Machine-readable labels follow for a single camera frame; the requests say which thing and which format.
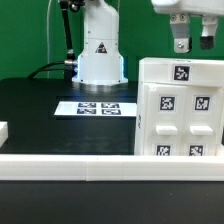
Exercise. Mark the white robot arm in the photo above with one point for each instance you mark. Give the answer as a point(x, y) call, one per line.
point(100, 62)

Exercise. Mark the white marker sheet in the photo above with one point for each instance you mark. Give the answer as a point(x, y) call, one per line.
point(101, 109)

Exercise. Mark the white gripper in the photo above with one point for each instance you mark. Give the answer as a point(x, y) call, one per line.
point(180, 23)

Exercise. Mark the white cabinet top block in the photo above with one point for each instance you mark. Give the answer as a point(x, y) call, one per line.
point(193, 72)

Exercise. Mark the white U-shaped frame fence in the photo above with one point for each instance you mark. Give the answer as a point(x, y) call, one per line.
point(110, 168)

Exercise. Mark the white cabinet body box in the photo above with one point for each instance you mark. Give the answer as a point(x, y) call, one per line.
point(141, 118)

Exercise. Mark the white cabinet door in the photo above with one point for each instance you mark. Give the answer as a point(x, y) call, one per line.
point(165, 104)
point(203, 121)

